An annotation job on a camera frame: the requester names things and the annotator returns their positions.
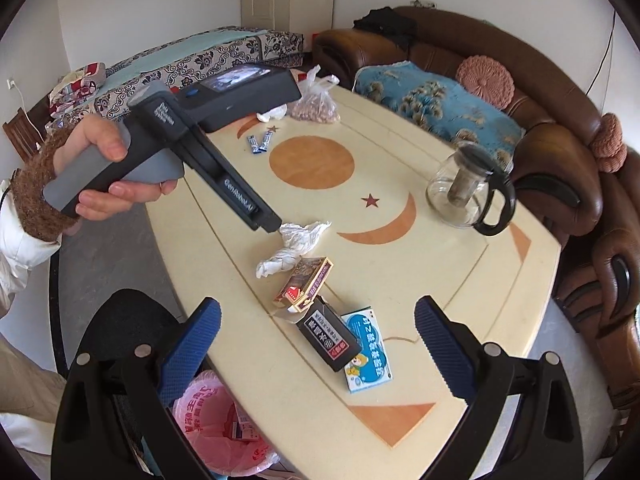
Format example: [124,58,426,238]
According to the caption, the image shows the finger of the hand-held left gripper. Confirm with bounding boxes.
[248,209,284,234]

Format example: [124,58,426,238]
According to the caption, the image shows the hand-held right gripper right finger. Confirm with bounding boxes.
[414,296,583,480]

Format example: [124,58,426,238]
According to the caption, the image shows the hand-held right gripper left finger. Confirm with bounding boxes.
[50,297,222,480]

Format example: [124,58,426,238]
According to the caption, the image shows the large white tissue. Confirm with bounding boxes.
[256,220,332,279]

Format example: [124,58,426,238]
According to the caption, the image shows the pink-lined waste bin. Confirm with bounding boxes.
[172,370,281,480]

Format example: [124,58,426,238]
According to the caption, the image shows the person's left forearm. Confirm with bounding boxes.
[0,122,83,318]

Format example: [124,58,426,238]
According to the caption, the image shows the person's left hand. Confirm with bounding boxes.
[52,114,177,235]

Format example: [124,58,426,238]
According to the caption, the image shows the floral patterned mattress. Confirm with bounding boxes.
[50,27,306,121]

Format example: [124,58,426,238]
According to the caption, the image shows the brown gold cigarette box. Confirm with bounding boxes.
[272,256,334,313]

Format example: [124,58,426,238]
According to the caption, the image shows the blue white cartoon box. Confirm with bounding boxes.
[341,305,393,394]

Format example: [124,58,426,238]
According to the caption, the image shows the plastic bag of peanuts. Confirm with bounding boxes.
[290,64,341,123]

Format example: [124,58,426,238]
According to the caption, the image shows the cream wooden table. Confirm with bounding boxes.
[145,72,563,480]

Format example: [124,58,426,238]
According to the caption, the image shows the black box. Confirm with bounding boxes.
[296,296,362,372]

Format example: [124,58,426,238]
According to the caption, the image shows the glass teapot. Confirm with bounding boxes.
[425,142,517,237]

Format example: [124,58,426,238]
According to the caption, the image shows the black cloth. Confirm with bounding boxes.
[352,6,418,48]

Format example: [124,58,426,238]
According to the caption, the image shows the red patterned cloth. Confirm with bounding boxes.
[50,62,108,116]

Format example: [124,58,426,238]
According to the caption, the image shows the person's beige trousers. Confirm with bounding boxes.
[0,335,68,426]

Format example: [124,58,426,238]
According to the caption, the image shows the blue floral blanket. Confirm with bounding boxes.
[352,61,526,171]

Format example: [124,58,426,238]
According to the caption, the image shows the brown leather armchair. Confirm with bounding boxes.
[552,147,640,411]

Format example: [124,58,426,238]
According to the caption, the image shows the wooden chair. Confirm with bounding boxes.
[2,107,46,161]

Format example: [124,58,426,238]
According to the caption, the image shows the large pink round cushion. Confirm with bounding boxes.
[456,55,516,109]

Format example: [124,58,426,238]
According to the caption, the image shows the long brown leather sofa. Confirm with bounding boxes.
[312,6,603,241]

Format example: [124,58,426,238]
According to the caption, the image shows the small pink round cushion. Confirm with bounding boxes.
[590,112,625,158]
[595,146,628,173]

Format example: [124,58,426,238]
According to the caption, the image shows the white cable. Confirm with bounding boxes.
[7,77,32,126]

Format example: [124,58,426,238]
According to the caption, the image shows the black wall cable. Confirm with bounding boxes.
[585,7,617,96]

